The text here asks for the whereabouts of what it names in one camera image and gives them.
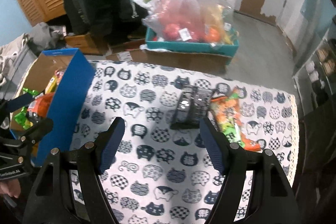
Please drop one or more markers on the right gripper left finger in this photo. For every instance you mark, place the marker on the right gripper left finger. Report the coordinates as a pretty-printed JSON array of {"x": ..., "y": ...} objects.
[{"x": 93, "y": 159}]

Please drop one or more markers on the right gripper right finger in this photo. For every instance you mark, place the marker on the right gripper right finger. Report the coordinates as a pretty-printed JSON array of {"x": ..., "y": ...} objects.
[{"x": 231, "y": 161}]

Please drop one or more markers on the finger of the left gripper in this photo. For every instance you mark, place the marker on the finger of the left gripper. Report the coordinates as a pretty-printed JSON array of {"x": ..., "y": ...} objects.
[
  {"x": 11, "y": 106},
  {"x": 36, "y": 133}
]

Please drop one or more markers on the orange black chip bag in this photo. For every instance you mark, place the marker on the orange black chip bag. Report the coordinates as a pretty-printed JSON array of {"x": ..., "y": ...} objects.
[{"x": 40, "y": 106}]

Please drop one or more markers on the orange green snack bag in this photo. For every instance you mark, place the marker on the orange green snack bag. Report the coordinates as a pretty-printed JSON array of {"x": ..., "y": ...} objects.
[{"x": 232, "y": 116}]

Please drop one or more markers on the black small snack bag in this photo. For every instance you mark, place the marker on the black small snack bag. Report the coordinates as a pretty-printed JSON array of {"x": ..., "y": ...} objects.
[{"x": 192, "y": 107}]

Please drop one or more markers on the red snack bag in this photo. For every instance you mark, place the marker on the red snack bag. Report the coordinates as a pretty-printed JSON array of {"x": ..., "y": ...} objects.
[{"x": 59, "y": 73}]

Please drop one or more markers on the left hand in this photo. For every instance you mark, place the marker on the left hand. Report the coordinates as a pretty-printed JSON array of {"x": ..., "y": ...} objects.
[{"x": 10, "y": 187}]

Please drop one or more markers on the blue cardboard box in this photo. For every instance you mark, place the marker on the blue cardboard box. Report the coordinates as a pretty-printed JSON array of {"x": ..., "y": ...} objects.
[{"x": 69, "y": 97}]

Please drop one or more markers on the grey hoodie pile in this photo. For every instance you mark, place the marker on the grey hoodie pile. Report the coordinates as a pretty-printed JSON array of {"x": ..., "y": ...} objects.
[{"x": 42, "y": 37}]

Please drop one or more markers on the cat pattern tablecloth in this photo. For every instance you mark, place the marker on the cat pattern tablecloth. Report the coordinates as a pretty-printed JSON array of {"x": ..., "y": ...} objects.
[{"x": 161, "y": 175}]

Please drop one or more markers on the brown cardboard box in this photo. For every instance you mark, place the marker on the brown cardboard box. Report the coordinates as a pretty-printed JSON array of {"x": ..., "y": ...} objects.
[{"x": 135, "y": 50}]

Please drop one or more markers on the white shoe rack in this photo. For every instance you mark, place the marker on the white shoe rack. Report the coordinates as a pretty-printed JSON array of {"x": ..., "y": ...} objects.
[{"x": 314, "y": 81}]

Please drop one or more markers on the teal cardboard box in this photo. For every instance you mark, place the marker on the teal cardboard box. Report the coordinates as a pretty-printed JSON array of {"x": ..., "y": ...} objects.
[{"x": 228, "y": 50}]

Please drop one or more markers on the clear bag of fruit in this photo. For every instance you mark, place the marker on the clear bag of fruit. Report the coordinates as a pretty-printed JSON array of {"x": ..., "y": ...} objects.
[{"x": 200, "y": 21}]

